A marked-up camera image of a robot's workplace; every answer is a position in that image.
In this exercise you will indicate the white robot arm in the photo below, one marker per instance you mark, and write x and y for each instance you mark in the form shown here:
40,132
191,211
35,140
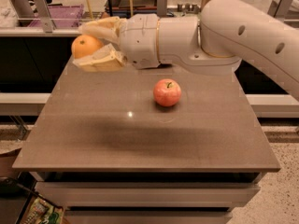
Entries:
227,33

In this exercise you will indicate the purple plastic crate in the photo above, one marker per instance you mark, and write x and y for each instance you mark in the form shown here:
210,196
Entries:
60,17

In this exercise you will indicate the red apple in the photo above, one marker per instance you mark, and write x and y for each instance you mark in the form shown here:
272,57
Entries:
166,92

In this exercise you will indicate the left metal rail post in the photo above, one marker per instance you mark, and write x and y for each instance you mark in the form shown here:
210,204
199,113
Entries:
44,16

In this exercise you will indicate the box of snack packets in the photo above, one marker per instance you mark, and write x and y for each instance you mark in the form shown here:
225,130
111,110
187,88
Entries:
38,211

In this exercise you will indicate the white drawer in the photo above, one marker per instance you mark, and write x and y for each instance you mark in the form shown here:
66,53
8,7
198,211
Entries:
146,217
125,194

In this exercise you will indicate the upper white drawer front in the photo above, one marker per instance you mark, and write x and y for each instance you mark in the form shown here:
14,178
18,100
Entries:
125,194

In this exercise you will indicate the orange fruit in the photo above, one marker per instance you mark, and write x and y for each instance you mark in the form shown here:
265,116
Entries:
85,45

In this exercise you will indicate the right metal rail post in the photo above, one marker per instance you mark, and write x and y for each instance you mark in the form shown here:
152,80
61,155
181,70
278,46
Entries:
285,10

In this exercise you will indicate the lower white drawer front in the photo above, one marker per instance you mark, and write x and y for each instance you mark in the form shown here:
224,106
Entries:
146,217

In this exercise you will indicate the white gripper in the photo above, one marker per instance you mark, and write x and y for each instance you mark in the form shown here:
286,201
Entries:
140,39

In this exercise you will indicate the metal rail post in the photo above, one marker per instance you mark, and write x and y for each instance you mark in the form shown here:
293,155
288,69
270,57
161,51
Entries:
44,16
285,10
161,8

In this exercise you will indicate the middle metal rail post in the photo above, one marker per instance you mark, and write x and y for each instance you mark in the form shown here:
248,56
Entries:
161,8

